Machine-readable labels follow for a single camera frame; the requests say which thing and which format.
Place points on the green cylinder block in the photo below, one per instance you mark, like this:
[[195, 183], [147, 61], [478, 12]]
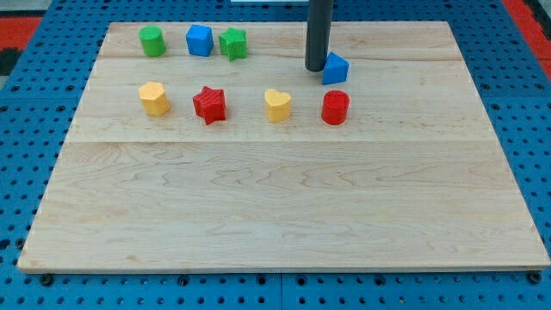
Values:
[[152, 41]]

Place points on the yellow hexagon block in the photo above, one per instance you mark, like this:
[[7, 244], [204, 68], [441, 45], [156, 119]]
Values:
[[154, 98]]

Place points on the blue triangle block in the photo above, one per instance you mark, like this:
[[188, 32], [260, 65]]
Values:
[[336, 69]]

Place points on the red cylinder block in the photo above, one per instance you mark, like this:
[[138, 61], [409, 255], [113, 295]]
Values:
[[335, 107]]

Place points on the green star block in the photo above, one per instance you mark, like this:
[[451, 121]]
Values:
[[233, 43]]

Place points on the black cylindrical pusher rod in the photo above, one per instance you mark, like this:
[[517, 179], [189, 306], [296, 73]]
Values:
[[318, 29]]

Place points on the wooden board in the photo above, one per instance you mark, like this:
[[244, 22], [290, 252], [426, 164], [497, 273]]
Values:
[[414, 180]]

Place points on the red star block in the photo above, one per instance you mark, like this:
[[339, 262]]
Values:
[[210, 105]]

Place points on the blue cube block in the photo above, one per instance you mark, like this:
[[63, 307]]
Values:
[[200, 40]]

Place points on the yellow heart block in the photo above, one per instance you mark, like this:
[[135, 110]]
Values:
[[277, 105]]

